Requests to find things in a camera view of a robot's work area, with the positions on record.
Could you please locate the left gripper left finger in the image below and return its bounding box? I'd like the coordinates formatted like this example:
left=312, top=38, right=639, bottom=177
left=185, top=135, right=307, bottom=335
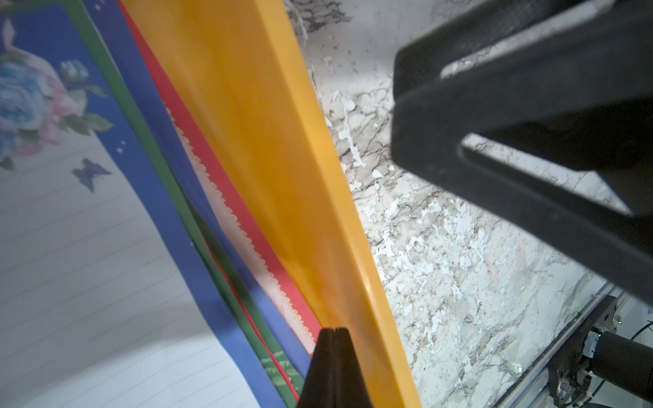
left=297, top=328, right=372, bottom=408

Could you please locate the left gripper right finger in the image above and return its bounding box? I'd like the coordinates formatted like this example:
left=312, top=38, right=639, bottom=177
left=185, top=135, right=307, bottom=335
left=390, top=0, right=653, bottom=307

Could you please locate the yellow plastic storage tray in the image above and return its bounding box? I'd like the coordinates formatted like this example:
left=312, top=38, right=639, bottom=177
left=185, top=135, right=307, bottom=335
left=124, top=1, right=420, bottom=407

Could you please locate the stack of stationery papers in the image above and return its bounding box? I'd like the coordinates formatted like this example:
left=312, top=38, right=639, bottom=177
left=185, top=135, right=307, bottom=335
left=76, top=1, right=321, bottom=407

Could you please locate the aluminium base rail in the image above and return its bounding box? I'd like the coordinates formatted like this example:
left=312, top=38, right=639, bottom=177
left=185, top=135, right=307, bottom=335
left=495, top=284, right=652, bottom=407

